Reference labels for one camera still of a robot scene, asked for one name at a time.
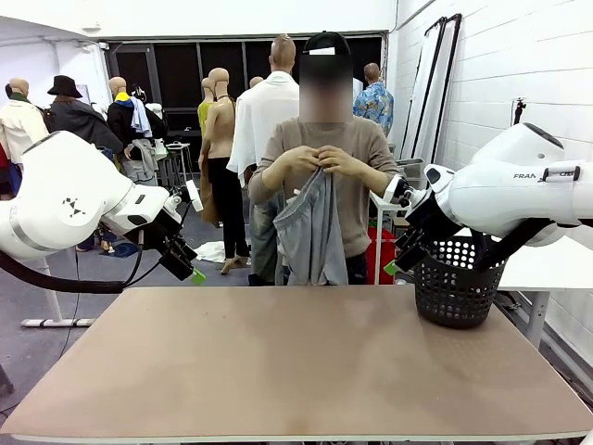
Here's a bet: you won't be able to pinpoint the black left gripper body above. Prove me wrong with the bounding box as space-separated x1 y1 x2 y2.
146 213 187 261

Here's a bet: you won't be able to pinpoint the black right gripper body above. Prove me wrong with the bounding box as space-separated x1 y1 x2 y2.
405 221 462 256

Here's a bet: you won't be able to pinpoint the grey training pants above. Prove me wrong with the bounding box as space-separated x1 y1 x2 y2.
249 165 349 286

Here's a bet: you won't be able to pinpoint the person's right forearm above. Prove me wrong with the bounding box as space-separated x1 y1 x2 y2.
247 155 293 205

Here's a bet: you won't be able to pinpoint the person's left forearm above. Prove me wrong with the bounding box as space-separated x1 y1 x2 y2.
359 157 402 198

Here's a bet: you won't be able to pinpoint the person's left hand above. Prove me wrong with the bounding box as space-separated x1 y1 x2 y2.
318 145 368 183

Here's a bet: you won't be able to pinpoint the person's right hand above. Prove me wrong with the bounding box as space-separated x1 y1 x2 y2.
283 145 326 176

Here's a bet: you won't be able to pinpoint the red bin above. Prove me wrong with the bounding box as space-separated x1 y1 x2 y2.
365 225 398 286

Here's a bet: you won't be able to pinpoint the white cloth on floor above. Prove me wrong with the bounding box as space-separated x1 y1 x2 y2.
193 240 229 265

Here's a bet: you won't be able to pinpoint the person in beige sweater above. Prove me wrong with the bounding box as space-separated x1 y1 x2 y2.
247 115 402 286

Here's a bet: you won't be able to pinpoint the black perforated plastic basket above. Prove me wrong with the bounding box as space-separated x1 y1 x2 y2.
413 233 510 331

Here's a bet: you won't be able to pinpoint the grey crate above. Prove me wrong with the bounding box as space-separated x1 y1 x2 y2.
395 157 425 191

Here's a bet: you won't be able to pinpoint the white round stool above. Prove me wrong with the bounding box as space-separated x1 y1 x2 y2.
164 141 194 186

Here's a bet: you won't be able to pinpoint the bare mannequin with black trousers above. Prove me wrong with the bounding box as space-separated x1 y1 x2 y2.
198 68 251 275

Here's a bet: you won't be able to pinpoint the mannequin in black yellow jacket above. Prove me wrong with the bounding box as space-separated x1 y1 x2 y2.
107 76 169 187

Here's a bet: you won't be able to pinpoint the mannequin in yellow top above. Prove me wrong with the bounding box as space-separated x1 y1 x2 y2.
197 77 215 140

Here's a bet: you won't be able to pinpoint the white side table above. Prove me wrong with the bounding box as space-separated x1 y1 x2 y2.
495 234 593 350

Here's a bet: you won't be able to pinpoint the white table stand leg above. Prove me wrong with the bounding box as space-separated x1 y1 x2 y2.
20 256 97 329

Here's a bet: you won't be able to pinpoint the figure in blue floral shirt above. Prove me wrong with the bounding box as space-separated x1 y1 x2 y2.
352 62 396 139

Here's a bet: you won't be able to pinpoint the black-framed white panel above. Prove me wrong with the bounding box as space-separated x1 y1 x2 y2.
428 12 463 172
400 16 448 161

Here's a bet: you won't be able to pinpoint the mannequin in black coat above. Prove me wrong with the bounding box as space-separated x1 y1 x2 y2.
44 75 125 157

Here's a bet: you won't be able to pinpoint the mannequin in white shirt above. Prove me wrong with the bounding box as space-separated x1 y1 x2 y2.
225 33 302 187

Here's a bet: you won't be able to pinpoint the black bucket hat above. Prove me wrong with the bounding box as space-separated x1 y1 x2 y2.
47 75 83 99

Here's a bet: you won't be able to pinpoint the mannequin in cream jacket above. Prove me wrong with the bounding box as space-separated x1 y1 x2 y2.
0 77 51 196

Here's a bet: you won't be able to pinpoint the black cap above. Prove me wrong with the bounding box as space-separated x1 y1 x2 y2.
303 31 352 57

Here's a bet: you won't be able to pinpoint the white rack frame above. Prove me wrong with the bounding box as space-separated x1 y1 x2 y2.
369 193 400 285

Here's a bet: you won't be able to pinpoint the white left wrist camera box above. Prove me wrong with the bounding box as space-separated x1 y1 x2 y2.
184 179 205 213

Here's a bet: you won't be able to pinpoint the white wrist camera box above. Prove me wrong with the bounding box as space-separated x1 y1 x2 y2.
381 174 413 209
184 179 205 213

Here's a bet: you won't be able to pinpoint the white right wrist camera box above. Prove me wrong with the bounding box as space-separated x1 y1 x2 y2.
381 174 413 209

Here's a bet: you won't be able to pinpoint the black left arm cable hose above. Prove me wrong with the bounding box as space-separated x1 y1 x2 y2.
0 231 145 295

